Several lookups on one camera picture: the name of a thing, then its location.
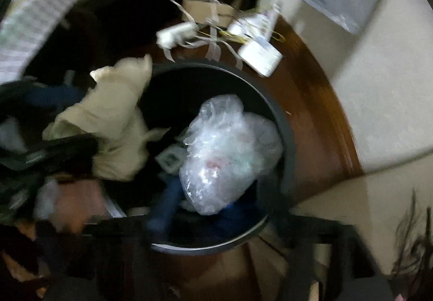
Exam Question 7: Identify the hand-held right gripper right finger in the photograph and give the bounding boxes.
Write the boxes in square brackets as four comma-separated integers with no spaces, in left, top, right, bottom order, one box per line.
[221,191,386,301]

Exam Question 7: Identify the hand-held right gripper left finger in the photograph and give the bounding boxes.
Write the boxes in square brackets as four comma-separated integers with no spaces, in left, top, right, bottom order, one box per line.
[83,179,185,301]

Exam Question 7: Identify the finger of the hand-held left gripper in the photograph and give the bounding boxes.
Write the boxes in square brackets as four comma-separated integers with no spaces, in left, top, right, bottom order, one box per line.
[0,81,84,110]
[23,135,99,170]

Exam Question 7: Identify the beige cloth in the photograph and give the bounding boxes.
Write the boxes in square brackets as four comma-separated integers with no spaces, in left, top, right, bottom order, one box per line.
[42,54,170,183]

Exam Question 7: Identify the clear plastic bag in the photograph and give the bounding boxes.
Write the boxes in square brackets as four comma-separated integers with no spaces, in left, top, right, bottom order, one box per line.
[179,94,284,216]

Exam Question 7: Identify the black trash bin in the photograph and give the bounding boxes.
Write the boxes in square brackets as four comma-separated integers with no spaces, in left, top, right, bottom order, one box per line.
[101,62,296,256]

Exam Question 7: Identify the small printed carton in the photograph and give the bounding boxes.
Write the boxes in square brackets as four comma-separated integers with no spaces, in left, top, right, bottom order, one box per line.
[155,145,187,174]

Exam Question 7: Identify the pink checkered tablecloth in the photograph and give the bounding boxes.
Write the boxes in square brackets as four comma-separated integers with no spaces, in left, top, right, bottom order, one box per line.
[0,0,109,82]

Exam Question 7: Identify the white power strip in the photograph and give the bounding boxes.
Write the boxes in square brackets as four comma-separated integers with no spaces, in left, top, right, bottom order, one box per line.
[156,22,197,50]

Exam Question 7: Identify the white flat box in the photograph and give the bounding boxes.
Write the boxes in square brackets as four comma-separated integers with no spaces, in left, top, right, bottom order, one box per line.
[237,39,283,78]

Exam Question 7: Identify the cardboard box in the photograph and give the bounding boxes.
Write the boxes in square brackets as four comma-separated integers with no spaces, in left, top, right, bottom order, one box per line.
[182,0,245,25]

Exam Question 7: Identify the dark hair strands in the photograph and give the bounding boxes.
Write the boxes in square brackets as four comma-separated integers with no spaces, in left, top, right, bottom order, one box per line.
[388,189,433,301]

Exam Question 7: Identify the white hanging strap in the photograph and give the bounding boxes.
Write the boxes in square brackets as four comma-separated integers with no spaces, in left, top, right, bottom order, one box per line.
[165,0,244,70]

